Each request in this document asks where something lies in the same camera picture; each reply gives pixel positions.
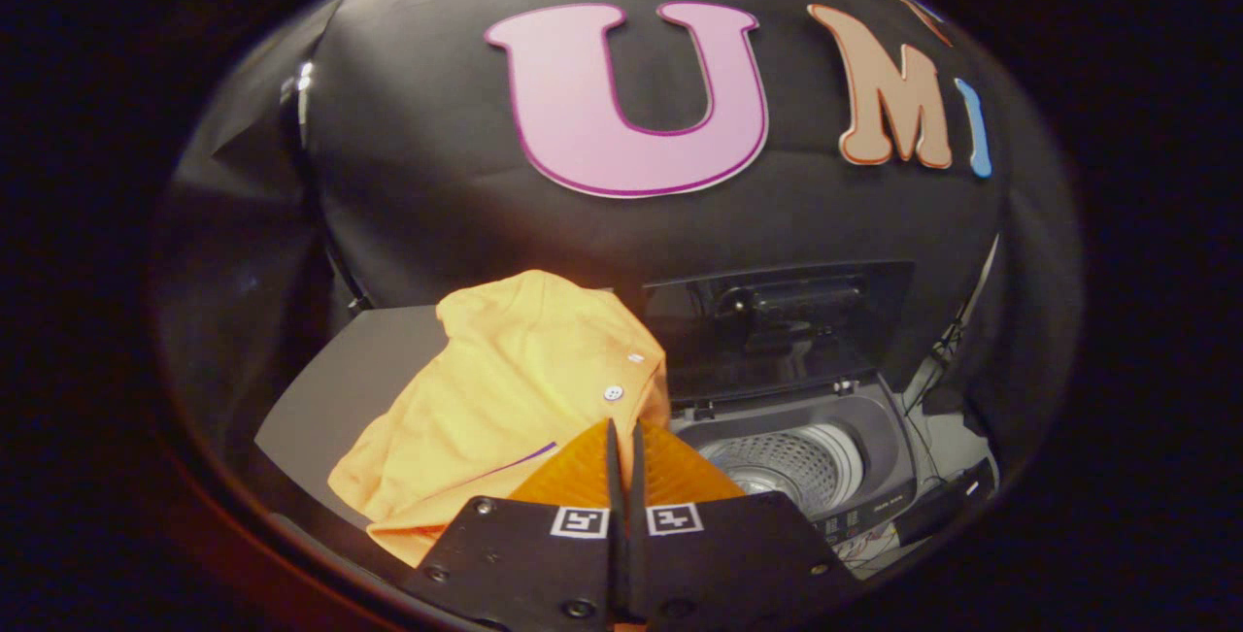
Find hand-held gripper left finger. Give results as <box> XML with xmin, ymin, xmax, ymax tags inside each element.
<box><xmin>403</xmin><ymin>418</ymin><xmax>622</xmax><ymax>628</ymax></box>

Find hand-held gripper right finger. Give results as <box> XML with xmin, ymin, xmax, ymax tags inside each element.
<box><xmin>621</xmin><ymin>418</ymin><xmax>860</xmax><ymax>628</ymax></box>

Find orange shirt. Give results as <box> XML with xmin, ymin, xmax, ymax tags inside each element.
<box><xmin>327</xmin><ymin>270</ymin><xmax>673</xmax><ymax>567</ymax></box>

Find grey washing machine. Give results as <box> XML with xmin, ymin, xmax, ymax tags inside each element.
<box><xmin>668</xmin><ymin>375</ymin><xmax>924</xmax><ymax>555</ymax></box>

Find dark washing machine lid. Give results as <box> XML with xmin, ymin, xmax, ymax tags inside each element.
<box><xmin>641</xmin><ymin>260</ymin><xmax>916</xmax><ymax>410</ymax></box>

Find black box with white label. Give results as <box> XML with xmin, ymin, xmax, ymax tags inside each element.
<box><xmin>893</xmin><ymin>457</ymin><xmax>999</xmax><ymax>546</ymax></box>

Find black and cream cabinet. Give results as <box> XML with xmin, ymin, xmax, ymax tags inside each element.
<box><xmin>254</xmin><ymin>305</ymin><xmax>457</xmax><ymax>526</ymax></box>

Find backdrop stand tripod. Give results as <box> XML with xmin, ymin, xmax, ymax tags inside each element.
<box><xmin>903</xmin><ymin>234</ymin><xmax>1001</xmax><ymax>415</ymax></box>

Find black backdrop cloth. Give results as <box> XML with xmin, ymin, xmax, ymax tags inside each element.
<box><xmin>155</xmin><ymin>0</ymin><xmax>1084</xmax><ymax>439</ymax></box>

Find metal backdrop stand pole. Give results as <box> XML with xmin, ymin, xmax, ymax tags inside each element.
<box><xmin>282</xmin><ymin>59</ymin><xmax>314</xmax><ymax>150</ymax></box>

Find black floor cables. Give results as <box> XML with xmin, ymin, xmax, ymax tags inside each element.
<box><xmin>835</xmin><ymin>523</ymin><xmax>916</xmax><ymax>577</ymax></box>

